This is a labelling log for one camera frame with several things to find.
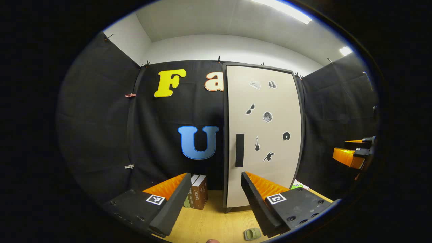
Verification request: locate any black door handle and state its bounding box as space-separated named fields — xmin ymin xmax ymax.
xmin=235 ymin=134 xmax=245 ymax=168

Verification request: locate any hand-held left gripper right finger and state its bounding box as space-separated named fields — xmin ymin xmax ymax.
xmin=241 ymin=171 xmax=334 ymax=238

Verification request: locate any long ceiling strip light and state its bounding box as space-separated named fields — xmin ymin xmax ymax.
xmin=251 ymin=0 xmax=313 ymax=25

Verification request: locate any dark grey cabinet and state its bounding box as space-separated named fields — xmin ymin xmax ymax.
xmin=221 ymin=62 xmax=306 ymax=214

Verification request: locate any reddish brown book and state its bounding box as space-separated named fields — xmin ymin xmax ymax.
xmin=191 ymin=175 xmax=208 ymax=210

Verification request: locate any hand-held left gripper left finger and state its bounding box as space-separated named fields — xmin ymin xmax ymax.
xmin=101 ymin=173 xmax=192 ymax=238

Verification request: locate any black backdrop cloth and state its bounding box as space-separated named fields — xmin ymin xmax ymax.
xmin=56 ymin=32 xmax=380 ymax=206

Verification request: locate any dark brown book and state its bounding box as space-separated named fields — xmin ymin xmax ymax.
xmin=186 ymin=174 xmax=199 ymax=209

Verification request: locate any green and white packet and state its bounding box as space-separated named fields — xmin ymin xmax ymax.
xmin=290 ymin=180 xmax=310 ymax=191

